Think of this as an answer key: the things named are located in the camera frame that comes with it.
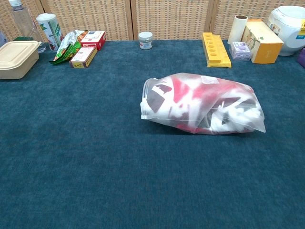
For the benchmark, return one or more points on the brown red flat box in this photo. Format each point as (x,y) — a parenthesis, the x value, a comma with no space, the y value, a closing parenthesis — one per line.
(82,57)

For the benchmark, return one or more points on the beige lidded lunch box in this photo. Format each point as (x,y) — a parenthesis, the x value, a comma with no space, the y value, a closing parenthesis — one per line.
(16,59)

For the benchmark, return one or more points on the yellow block with holes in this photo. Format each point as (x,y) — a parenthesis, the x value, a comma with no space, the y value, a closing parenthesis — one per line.
(216,51)

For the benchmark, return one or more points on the red white patterned garment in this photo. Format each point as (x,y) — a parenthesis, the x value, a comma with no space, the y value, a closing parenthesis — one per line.
(197,93)

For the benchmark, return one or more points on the red white carton box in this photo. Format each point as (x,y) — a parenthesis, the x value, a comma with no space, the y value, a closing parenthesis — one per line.
(93,39)

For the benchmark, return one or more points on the woven folding screen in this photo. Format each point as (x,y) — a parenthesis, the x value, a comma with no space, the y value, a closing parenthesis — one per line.
(171,16)

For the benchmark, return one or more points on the orange beige tissue box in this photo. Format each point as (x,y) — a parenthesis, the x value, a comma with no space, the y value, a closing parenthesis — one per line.
(264,44)

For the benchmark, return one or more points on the purple packet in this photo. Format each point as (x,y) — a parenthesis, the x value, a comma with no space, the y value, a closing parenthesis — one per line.
(302,56)

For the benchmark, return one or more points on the translucent plastic zip bag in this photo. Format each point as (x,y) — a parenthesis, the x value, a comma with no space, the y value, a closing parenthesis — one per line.
(259,124)

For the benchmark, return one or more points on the green snack bag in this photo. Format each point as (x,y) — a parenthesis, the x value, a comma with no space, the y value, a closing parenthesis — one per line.
(68,48)

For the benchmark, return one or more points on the white green cylindrical can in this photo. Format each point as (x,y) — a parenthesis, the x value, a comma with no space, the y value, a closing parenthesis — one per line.
(51,28)

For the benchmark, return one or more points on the white rice cooker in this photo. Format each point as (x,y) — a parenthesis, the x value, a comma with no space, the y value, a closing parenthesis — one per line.
(288,26)

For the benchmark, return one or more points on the small white jar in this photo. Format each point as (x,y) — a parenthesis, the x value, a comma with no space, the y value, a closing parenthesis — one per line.
(145,40)

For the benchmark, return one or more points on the clear plastic water bottle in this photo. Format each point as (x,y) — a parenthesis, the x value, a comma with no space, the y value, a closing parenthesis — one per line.
(23,21)

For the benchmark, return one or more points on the blue carpet table cover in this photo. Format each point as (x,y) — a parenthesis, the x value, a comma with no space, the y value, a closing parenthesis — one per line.
(95,155)

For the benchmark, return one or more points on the clear purple small box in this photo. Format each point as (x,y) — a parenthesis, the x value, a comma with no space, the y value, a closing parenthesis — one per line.
(240,51)

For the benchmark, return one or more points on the white paper roll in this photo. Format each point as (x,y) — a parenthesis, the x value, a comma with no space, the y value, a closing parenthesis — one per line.
(237,29)

